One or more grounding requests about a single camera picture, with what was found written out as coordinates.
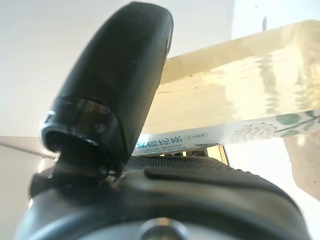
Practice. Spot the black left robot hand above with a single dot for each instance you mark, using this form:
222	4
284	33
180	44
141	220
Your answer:
120	70

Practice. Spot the tea bottle with white cap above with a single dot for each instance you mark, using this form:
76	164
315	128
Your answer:
225	100

